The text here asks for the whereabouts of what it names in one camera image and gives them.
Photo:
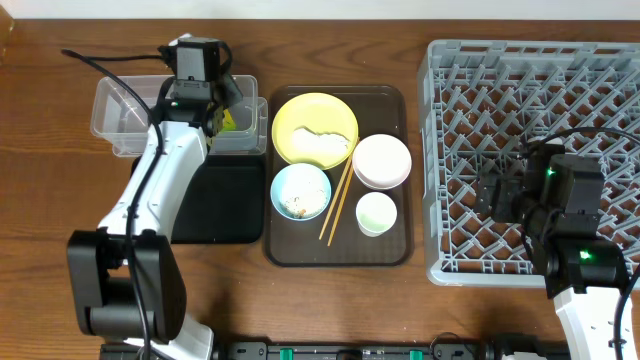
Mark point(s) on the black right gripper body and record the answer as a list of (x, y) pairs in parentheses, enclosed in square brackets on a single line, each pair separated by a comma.
[(500, 195)]

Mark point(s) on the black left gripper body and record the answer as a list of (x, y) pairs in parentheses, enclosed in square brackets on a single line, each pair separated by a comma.
[(231, 92)]

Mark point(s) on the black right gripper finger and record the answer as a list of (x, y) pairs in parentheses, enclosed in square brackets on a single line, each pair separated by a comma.
[(500, 168), (495, 197)]

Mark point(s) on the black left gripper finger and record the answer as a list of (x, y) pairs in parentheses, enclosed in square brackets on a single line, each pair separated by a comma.
[(214, 124), (231, 93)]

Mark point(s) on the silver green snack wrapper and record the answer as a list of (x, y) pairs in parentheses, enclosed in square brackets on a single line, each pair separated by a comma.
[(228, 123)]

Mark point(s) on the white paper napkin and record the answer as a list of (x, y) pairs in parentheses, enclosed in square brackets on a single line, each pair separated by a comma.
[(325, 144)]

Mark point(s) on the light blue plastic bowl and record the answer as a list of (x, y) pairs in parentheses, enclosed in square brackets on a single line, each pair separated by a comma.
[(300, 170)]

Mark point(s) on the white green plastic cup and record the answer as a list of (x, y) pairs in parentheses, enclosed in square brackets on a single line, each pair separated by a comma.
[(376, 213)]

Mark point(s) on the leftover white rice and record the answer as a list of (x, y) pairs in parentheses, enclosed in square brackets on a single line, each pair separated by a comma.
[(303, 198)]

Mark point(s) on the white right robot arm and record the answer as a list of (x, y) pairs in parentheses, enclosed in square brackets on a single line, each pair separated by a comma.
[(590, 286)]

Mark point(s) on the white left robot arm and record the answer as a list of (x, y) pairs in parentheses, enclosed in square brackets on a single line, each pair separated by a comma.
[(125, 280)]

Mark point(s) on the clear plastic waste bin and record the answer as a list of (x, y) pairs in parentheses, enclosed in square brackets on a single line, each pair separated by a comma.
[(118, 118)]

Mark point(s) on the grey plastic dishwasher rack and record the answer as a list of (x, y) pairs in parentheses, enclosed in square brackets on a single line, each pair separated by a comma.
[(478, 100)]

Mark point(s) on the black food waste tray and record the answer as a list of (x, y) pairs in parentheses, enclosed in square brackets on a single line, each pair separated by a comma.
[(223, 203)]

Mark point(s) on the yellow plastic plate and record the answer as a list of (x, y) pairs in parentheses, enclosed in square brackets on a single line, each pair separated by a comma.
[(320, 113)]

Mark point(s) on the pink plastic bowl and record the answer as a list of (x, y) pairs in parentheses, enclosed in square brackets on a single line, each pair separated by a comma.
[(382, 162)]

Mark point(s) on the dark brown serving tray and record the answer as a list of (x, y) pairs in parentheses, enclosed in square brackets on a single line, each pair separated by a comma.
[(379, 109)]

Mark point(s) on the black rail with green clips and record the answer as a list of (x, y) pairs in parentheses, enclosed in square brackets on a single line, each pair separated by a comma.
[(445, 346)]

